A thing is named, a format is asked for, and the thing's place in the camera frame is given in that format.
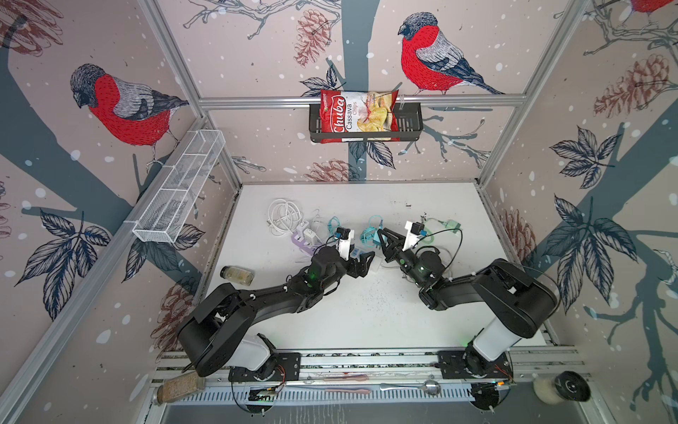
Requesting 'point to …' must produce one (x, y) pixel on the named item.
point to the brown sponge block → (179, 386)
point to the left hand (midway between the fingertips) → (369, 247)
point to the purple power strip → (298, 240)
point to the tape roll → (565, 386)
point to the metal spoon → (431, 387)
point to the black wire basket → (410, 127)
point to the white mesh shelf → (199, 149)
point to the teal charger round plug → (369, 236)
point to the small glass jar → (237, 275)
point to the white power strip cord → (283, 217)
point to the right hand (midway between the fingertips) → (380, 231)
